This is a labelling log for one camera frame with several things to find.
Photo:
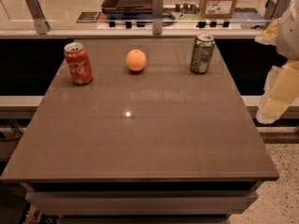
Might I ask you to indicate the red Coca-Cola can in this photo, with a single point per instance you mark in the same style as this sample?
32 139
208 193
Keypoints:
78 63

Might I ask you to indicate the right metal railing post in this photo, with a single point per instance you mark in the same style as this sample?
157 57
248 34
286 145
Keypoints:
274 9

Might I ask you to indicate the orange fruit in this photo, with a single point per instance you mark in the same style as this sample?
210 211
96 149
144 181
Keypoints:
136 60

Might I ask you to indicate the left metal railing post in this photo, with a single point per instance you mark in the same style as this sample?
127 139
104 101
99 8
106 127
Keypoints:
40 22

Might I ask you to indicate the dark open tray box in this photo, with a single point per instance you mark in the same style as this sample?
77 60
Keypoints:
130 0

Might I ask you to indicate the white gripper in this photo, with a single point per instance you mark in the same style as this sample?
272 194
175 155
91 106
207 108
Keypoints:
290 36

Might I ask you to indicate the grey table drawer unit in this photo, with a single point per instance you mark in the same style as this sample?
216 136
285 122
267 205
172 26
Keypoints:
192 203

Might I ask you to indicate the middle metal railing post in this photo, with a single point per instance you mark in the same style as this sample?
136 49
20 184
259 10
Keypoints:
157 16

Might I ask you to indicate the cardboard box with label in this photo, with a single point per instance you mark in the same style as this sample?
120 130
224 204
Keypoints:
217 9

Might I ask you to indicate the metal railing post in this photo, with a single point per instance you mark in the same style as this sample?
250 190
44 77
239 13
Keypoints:
274 9
157 16
40 22

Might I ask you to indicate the green soda can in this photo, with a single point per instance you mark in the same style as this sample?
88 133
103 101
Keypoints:
202 50

